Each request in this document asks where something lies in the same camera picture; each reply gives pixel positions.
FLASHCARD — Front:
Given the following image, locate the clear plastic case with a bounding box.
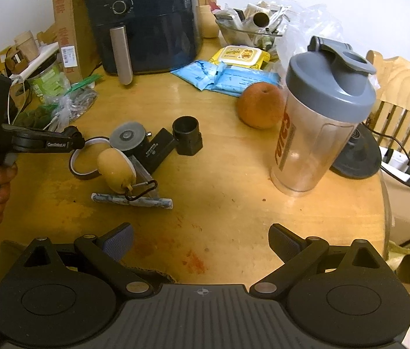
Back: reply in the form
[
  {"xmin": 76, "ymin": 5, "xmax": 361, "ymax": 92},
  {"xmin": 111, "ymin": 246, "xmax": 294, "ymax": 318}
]
[{"xmin": 128, "ymin": 155, "xmax": 159, "ymax": 199}]

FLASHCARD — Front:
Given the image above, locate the marbled grey stick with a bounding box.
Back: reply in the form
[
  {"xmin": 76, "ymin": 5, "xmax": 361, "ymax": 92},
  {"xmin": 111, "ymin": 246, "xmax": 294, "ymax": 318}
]
[{"xmin": 90, "ymin": 192, "xmax": 174, "ymax": 211}]

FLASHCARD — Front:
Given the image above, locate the beige oval pouch with carabiner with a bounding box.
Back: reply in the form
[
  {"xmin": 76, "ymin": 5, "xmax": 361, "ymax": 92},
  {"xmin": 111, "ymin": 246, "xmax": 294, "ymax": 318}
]
[{"xmin": 97, "ymin": 148, "xmax": 142, "ymax": 202}]

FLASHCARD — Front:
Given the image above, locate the thin brown tape ring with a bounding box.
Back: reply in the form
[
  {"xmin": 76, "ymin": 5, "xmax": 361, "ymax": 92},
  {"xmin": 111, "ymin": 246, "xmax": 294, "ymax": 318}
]
[{"xmin": 68, "ymin": 136, "xmax": 113, "ymax": 181}]

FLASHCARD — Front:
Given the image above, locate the black rectangular box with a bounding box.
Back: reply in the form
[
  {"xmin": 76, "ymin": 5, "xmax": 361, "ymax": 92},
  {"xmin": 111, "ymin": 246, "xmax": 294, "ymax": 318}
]
[{"xmin": 138, "ymin": 128, "xmax": 178, "ymax": 175}]

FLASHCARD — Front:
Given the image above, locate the grey-topped black cylinder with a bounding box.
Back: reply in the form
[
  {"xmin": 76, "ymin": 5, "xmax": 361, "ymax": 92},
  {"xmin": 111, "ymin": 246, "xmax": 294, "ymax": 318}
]
[{"xmin": 109, "ymin": 121, "xmax": 149, "ymax": 160}]

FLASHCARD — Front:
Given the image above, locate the black square lens adapter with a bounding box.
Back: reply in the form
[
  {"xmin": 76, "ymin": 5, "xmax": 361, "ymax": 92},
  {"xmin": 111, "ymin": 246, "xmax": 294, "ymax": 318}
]
[{"xmin": 173, "ymin": 116, "xmax": 203, "ymax": 156}]

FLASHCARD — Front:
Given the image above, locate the bag of green pellets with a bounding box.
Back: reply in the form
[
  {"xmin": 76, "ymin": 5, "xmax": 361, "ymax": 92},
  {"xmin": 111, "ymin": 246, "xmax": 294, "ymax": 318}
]
[{"xmin": 14, "ymin": 104, "xmax": 57, "ymax": 129}]

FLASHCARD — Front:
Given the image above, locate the white power strip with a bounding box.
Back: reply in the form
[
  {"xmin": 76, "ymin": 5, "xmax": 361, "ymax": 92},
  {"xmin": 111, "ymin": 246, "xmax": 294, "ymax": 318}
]
[{"xmin": 10, "ymin": 42, "xmax": 59, "ymax": 80}]

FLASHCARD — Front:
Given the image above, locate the green labelled jar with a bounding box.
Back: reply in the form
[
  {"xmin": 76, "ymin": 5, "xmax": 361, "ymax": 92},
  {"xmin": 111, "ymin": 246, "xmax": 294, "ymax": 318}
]
[{"xmin": 27, "ymin": 60, "xmax": 70, "ymax": 103}]

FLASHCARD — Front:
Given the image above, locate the clear plastic bag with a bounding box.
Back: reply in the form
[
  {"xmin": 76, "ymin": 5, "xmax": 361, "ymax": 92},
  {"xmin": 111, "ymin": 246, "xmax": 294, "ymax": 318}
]
[{"xmin": 44, "ymin": 73, "xmax": 102, "ymax": 132}]

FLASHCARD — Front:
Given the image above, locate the open cardboard box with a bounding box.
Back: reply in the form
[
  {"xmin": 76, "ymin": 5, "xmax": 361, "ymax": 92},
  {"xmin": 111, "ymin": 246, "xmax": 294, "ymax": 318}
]
[{"xmin": 0, "ymin": 240, "xmax": 176, "ymax": 288}]

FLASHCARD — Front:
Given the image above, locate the black round base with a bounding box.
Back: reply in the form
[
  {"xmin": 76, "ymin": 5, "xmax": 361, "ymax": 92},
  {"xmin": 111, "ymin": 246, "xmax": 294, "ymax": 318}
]
[{"xmin": 330, "ymin": 124, "xmax": 381, "ymax": 180}]

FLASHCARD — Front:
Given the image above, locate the brown cardboard carton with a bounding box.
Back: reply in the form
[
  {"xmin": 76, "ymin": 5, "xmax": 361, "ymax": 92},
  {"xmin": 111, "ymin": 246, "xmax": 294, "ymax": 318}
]
[{"xmin": 53, "ymin": 0, "xmax": 101, "ymax": 83}]

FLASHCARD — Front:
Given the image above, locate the red-orange apple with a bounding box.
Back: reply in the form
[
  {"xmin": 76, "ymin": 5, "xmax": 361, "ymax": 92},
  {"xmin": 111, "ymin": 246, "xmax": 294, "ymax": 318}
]
[{"xmin": 236, "ymin": 82, "xmax": 285, "ymax": 130}]

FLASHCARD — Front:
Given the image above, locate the clear shaker bottle grey lid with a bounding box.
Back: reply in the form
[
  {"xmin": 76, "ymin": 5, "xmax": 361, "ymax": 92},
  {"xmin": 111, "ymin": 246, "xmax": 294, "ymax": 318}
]
[{"xmin": 270, "ymin": 36, "xmax": 376, "ymax": 195}]

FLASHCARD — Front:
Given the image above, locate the wooden chair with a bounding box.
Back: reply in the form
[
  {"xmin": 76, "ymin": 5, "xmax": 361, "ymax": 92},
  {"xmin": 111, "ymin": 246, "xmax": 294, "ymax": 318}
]
[{"xmin": 367, "ymin": 51, "xmax": 410, "ymax": 156}]

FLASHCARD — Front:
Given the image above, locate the blue wet wipes pack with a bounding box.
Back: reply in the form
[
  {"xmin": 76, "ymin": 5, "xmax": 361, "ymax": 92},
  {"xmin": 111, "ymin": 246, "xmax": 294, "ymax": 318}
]
[{"xmin": 170, "ymin": 60, "xmax": 226, "ymax": 91}]

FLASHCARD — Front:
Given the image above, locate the black air fryer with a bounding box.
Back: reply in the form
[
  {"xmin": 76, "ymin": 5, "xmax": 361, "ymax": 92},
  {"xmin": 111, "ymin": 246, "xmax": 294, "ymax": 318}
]
[{"xmin": 85, "ymin": 0, "xmax": 203, "ymax": 85}]

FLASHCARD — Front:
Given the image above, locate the yellow wet wipes pack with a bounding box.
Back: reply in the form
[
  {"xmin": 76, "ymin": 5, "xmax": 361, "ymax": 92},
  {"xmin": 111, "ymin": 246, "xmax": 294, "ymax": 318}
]
[{"xmin": 210, "ymin": 45, "xmax": 270, "ymax": 70}]

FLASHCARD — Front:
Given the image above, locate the metal bowl with clutter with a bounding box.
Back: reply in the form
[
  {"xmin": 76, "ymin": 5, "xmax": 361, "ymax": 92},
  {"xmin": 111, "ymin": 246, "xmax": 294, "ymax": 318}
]
[{"xmin": 212, "ymin": 4, "xmax": 290, "ymax": 51}]

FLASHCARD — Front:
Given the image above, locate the wooden vase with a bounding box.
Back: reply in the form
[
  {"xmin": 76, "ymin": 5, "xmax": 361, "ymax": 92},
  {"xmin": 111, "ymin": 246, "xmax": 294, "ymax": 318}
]
[{"xmin": 198, "ymin": 0, "xmax": 219, "ymax": 39}]

